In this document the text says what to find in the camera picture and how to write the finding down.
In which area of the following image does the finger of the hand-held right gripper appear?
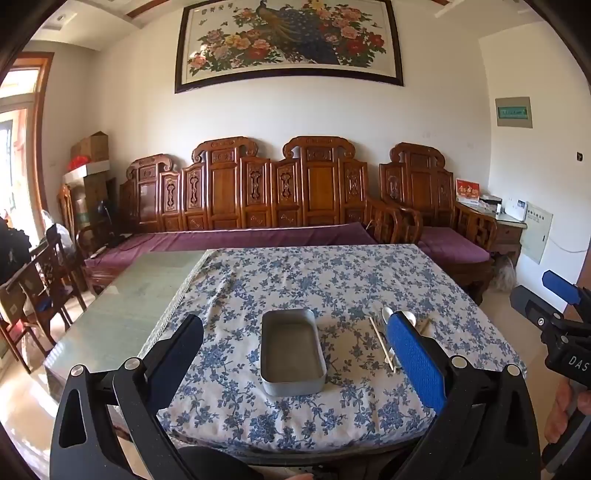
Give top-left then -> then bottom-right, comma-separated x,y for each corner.
509,285 -> 568,332
542,270 -> 591,319

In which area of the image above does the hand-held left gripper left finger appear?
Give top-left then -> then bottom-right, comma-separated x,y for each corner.
50,314 -> 204,480

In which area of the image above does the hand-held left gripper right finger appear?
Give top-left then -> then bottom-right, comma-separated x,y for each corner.
385,311 -> 542,480

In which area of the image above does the grey metal tray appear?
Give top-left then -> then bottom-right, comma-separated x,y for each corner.
260,309 -> 328,397

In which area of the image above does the person's right hand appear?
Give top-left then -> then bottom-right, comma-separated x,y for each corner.
544,381 -> 577,445

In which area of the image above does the grey furry thing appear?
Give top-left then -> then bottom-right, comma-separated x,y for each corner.
488,254 -> 519,292

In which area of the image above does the white electrical panel box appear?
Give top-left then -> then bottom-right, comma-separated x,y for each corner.
521,202 -> 554,265

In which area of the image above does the wooden side table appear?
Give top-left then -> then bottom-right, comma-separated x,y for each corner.
455,198 -> 527,268

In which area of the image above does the square purple seat cushion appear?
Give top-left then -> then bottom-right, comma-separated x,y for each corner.
418,226 -> 491,264

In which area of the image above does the long purple seat cushion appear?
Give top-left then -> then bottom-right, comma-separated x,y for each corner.
84,222 -> 379,278

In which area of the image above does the blue floral tablecloth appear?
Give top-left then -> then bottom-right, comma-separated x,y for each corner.
152,247 -> 527,455

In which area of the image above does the red desk calendar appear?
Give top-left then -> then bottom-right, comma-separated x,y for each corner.
456,179 -> 481,206

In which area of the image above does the wooden dining chair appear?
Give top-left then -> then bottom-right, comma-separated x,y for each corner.
57,184 -> 100,259
0,268 -> 52,376
28,231 -> 89,335

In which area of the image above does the carved wooden armchair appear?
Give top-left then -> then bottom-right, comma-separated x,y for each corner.
379,142 -> 499,305

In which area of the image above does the tall brown cardboard box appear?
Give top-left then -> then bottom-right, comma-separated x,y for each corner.
82,178 -> 117,220

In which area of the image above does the white plastic bag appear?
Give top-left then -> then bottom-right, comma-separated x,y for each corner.
41,210 -> 71,241

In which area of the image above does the carved wooden sofa bench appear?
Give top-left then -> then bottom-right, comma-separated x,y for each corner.
85,136 -> 423,296

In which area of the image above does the black bag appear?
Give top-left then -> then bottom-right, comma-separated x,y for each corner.
0,217 -> 32,288

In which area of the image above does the white flat box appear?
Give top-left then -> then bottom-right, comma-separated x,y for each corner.
62,161 -> 112,186

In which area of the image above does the open brown cardboard box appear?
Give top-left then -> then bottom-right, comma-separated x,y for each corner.
70,131 -> 109,163

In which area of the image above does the framed peacock painting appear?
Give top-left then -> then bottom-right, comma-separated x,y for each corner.
174,0 -> 404,94

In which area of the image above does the grey wall panel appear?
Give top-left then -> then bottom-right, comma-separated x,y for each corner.
495,96 -> 533,129

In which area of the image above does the wooden door frame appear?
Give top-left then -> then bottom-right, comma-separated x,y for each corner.
0,52 -> 55,232

